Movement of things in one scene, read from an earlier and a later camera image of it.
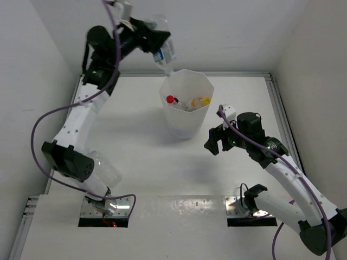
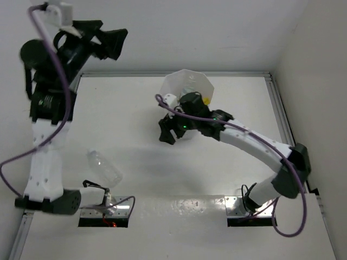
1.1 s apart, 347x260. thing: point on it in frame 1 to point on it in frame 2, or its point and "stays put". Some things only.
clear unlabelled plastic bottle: (105, 170) stays put
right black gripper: (211, 143) to (166, 124)
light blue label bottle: (166, 54) to (190, 84)
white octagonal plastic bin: (186, 84) stays put
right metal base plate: (233, 209) stays put
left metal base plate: (124, 208) stays put
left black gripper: (153, 40) to (110, 40)
